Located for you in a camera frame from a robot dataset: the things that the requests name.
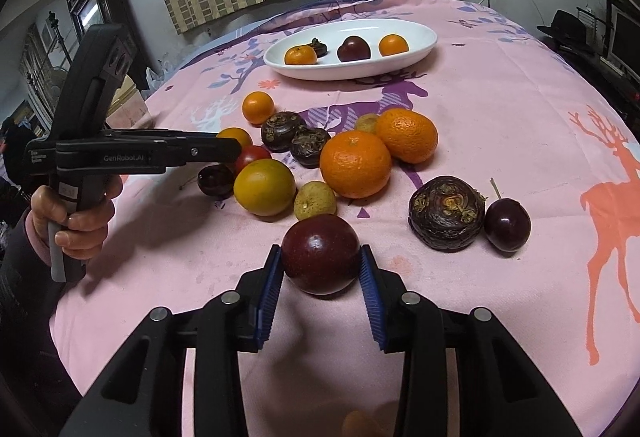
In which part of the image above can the dark cherry plum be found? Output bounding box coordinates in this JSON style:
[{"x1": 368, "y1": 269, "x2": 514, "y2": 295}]
[{"x1": 198, "y1": 164, "x2": 235, "y2": 200}]

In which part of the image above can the small mandarin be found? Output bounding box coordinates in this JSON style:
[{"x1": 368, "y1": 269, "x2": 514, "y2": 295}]
[
  {"x1": 217, "y1": 127, "x2": 253, "y2": 148},
  {"x1": 242, "y1": 92, "x2": 276, "y2": 125}
]

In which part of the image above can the red tomato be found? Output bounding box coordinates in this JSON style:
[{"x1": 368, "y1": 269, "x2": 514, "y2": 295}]
[{"x1": 232, "y1": 145, "x2": 271, "y2": 175}]

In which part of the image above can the yellow orange round fruit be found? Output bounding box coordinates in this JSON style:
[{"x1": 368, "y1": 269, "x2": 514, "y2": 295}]
[{"x1": 233, "y1": 159, "x2": 297, "y2": 217}]

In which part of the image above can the large dark red plum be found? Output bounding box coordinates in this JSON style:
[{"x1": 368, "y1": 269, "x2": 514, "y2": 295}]
[{"x1": 281, "y1": 214, "x2": 360, "y2": 296}]

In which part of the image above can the small dark plum with stem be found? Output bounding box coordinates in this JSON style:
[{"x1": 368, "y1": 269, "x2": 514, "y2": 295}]
[{"x1": 484, "y1": 178, "x2": 532, "y2": 254}]

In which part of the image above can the small yellow green fruit front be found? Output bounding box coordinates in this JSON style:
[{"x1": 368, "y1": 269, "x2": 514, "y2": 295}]
[{"x1": 294, "y1": 180, "x2": 337, "y2": 220}]

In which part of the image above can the small yellow green fruit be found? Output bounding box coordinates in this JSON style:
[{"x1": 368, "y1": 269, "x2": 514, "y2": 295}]
[
  {"x1": 354, "y1": 113, "x2": 378, "y2": 134},
  {"x1": 294, "y1": 180, "x2": 337, "y2": 220}
]

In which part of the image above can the large orange front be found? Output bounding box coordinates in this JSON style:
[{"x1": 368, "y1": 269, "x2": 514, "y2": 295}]
[{"x1": 319, "y1": 131, "x2": 393, "y2": 200}]

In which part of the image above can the large orange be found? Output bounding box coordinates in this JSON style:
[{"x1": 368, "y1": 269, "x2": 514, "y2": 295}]
[
  {"x1": 319, "y1": 131, "x2": 393, "y2": 200},
  {"x1": 375, "y1": 108, "x2": 438, "y2": 164}
]

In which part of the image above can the large orange back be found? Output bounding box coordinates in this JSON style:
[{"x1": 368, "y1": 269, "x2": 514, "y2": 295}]
[{"x1": 375, "y1": 108, "x2": 438, "y2": 164}]

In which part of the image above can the person's left hand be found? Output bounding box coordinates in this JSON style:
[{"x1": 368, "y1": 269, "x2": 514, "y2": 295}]
[{"x1": 25, "y1": 175, "x2": 122, "y2": 266}]

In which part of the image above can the mandarin on plate left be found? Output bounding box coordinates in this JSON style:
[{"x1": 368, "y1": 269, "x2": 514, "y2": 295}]
[{"x1": 283, "y1": 45, "x2": 318, "y2": 66}]

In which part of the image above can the mandarin on plate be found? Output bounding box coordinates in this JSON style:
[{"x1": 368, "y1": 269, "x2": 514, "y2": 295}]
[
  {"x1": 283, "y1": 45, "x2": 318, "y2": 66},
  {"x1": 378, "y1": 34, "x2": 409, "y2": 57}
]

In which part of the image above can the pink deer print tablecloth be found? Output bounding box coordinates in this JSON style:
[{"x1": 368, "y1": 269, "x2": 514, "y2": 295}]
[{"x1": 50, "y1": 0, "x2": 639, "y2": 436}]

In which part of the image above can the dark chestnut on plate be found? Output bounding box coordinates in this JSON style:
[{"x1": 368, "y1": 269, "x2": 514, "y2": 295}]
[{"x1": 309, "y1": 38, "x2": 328, "y2": 58}]

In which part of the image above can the small yellow green fruit back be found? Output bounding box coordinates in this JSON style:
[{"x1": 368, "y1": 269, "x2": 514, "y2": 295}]
[{"x1": 354, "y1": 113, "x2": 378, "y2": 134}]

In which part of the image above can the dark plum on plate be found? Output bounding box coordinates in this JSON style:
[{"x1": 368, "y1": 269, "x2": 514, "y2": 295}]
[{"x1": 337, "y1": 35, "x2": 371, "y2": 62}]

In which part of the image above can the mandarin on plate right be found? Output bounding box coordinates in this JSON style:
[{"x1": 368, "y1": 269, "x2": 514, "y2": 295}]
[{"x1": 378, "y1": 34, "x2": 409, "y2": 57}]

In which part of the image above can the white oval plate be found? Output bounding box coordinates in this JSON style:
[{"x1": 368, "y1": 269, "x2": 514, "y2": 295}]
[{"x1": 264, "y1": 18, "x2": 438, "y2": 82}]

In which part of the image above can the black hat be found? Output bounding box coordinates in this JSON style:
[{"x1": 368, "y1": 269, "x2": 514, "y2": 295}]
[{"x1": 537, "y1": 9, "x2": 591, "y2": 52}]

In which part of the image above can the computer monitor on rack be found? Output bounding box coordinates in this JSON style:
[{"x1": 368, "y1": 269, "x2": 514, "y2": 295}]
[{"x1": 603, "y1": 0, "x2": 639, "y2": 81}]

